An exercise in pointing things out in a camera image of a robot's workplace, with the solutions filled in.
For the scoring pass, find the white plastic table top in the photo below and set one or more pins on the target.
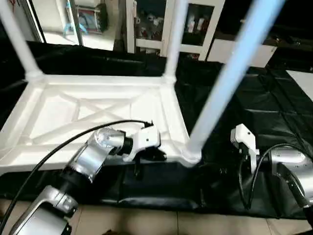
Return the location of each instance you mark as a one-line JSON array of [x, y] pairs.
[[88, 107]]

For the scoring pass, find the white plastic table leg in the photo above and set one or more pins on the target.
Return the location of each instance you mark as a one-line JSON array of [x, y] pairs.
[[175, 39], [19, 44], [230, 73]]

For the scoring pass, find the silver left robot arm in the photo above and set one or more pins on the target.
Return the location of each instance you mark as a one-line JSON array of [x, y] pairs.
[[88, 161]]

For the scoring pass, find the black work mat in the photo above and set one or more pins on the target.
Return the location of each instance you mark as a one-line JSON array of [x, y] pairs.
[[264, 112]]

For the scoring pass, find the white flat board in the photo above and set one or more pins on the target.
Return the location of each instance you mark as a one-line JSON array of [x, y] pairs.
[[302, 83]]

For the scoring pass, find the white drawer unit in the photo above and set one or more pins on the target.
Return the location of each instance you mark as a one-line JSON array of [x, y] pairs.
[[220, 51]]

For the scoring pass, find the white glass door cabinet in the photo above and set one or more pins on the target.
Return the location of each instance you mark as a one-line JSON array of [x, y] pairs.
[[156, 24]]

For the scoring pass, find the colourful toy box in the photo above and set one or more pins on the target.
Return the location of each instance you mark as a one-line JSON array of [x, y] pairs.
[[93, 18]]

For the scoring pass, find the dark bookshelf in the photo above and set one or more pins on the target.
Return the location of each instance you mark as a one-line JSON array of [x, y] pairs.
[[293, 19]]

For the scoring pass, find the white framed glass door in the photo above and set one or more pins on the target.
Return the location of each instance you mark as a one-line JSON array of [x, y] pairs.
[[54, 19]]

